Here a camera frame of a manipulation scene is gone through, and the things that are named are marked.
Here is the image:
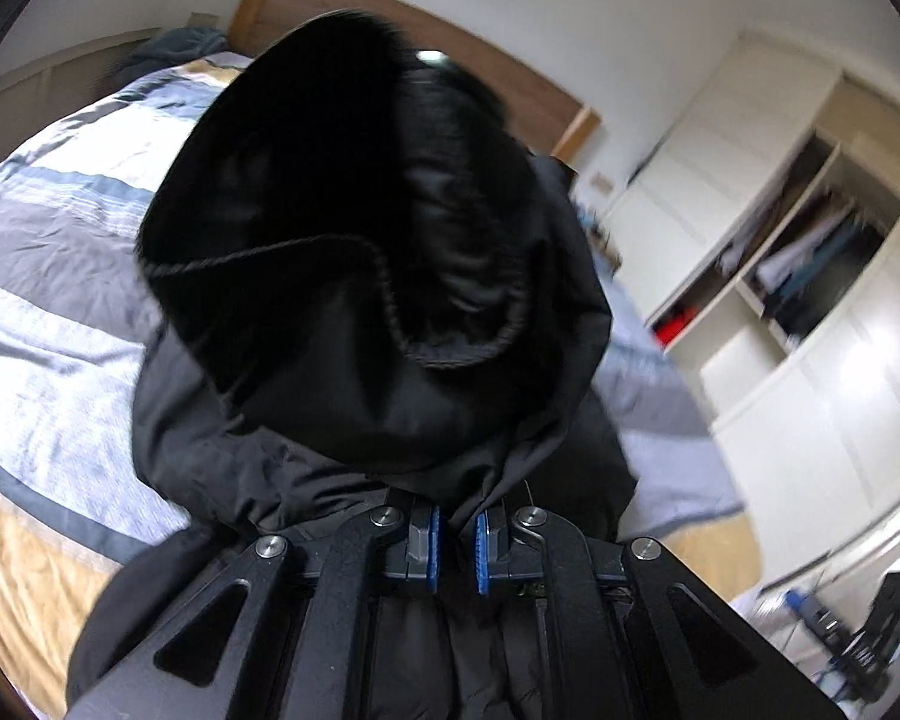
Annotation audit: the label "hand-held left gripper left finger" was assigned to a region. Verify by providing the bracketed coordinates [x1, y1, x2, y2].
[67, 502, 443, 720]

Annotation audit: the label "wooden bed headboard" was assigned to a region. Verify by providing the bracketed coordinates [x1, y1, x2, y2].
[229, 0, 602, 164]

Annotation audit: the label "black hooded down jacket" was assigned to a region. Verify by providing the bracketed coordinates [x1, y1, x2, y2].
[66, 9, 638, 720]

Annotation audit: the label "bed with striped duvet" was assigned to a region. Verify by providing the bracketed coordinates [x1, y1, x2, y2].
[0, 51, 766, 691]

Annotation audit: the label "black electronic box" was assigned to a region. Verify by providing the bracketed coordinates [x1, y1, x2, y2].
[844, 570, 900, 702]

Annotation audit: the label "hanging clothes in wardrobe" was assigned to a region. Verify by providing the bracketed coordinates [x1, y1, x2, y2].
[716, 187, 895, 350]

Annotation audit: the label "white sliding-door wardrobe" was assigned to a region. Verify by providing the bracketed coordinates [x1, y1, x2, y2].
[607, 30, 900, 593]

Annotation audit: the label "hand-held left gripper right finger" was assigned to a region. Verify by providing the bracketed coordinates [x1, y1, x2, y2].
[474, 502, 848, 720]

